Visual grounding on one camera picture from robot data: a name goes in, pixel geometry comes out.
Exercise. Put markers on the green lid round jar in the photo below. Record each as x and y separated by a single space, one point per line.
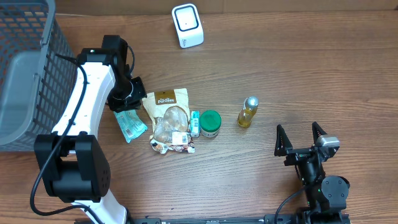
210 123

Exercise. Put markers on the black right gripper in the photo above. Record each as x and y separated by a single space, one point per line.
302 155

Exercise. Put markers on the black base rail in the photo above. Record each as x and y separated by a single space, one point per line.
267 219

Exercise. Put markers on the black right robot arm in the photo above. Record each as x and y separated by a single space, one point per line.
325 194

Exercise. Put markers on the grey plastic basket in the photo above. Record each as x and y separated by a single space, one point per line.
36 83

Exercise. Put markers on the small green sachet pack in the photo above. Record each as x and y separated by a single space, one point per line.
195 124

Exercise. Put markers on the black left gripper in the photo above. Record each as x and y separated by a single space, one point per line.
135 104

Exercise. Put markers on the yellow oil glass bottle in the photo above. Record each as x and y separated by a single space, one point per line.
248 111

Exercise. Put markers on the white barcode scanner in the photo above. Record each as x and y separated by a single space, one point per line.
188 25

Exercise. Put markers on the green wet wipes pack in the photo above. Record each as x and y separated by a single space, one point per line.
130 124

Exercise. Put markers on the brown Pantree snack pouch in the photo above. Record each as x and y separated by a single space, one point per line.
170 116

